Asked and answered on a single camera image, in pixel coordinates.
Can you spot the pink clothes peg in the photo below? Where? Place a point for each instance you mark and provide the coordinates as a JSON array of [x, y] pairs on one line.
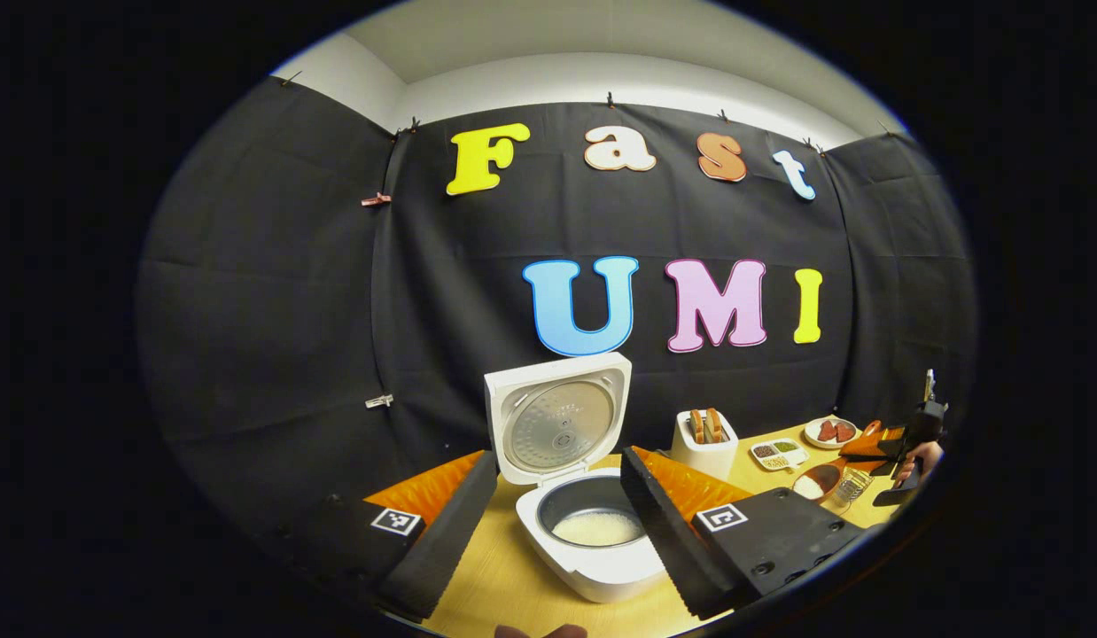
[[377, 199]]

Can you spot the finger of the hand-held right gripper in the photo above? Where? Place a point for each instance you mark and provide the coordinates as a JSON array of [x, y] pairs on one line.
[[887, 439]]

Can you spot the round white plate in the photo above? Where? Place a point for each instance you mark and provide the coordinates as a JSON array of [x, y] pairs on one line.
[[813, 439]]

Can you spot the white rice cooker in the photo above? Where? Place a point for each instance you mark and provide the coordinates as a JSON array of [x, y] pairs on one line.
[[602, 576]]

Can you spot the brown wooden spoon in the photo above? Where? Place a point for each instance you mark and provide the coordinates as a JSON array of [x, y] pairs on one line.
[[859, 440]]

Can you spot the white toaster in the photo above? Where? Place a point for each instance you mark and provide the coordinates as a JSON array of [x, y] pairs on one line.
[[706, 459]]

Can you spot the white rice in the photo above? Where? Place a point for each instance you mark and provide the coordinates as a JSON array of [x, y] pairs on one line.
[[597, 529]]

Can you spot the black backdrop cloth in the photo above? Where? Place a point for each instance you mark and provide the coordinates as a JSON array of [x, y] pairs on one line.
[[274, 310]]

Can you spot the divided white bean dish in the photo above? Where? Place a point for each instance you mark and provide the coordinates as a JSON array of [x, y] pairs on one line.
[[777, 454]]

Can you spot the toasted bread slice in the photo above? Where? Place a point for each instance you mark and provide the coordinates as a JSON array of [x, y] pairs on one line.
[[696, 427], [715, 425]]

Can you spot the white clothes peg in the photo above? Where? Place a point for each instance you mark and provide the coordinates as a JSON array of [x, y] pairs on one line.
[[379, 401]]

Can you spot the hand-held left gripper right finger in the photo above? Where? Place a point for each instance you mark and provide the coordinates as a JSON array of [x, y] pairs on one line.
[[659, 532]]

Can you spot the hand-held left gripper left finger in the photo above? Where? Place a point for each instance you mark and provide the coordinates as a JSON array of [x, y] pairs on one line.
[[442, 540]]

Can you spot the red meat slice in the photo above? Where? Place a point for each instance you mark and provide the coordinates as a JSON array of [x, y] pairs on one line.
[[828, 431], [846, 432]]

